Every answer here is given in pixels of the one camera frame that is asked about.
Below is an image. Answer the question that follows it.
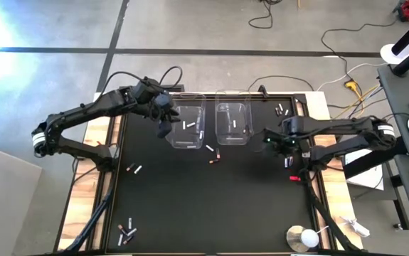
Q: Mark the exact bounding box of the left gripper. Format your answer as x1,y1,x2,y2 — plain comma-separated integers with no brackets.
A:
132,78,181,139

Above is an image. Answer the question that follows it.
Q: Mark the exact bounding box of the clear plastic bin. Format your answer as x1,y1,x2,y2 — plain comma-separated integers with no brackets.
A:
214,89,255,146
165,92,207,150

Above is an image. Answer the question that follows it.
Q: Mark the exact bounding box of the white box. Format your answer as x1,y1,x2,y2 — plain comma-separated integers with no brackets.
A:
344,144,385,191

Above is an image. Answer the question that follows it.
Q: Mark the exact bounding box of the white bulb lamp metal base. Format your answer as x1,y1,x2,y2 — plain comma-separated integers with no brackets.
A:
285,225,321,253

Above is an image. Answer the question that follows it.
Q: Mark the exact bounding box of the white pole stand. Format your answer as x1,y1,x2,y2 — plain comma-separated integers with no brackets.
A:
380,14,409,65

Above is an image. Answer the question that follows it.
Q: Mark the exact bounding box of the grey floor board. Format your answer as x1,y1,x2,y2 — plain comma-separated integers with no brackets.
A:
0,142,43,256

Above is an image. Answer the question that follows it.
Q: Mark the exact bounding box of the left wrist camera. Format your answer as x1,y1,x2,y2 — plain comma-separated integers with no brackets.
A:
154,93,174,112

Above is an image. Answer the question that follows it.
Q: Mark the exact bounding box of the yellow power cord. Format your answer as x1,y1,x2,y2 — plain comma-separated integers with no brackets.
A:
331,80,381,120

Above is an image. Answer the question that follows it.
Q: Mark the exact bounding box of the white floor cable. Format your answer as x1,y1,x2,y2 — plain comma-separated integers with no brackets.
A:
316,62,389,92

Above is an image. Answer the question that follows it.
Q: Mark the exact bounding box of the white lamp cable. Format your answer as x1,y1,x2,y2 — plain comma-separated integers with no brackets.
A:
317,215,371,238

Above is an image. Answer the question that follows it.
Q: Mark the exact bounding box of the long black floor cable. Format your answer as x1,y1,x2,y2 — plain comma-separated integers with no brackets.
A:
320,21,399,85

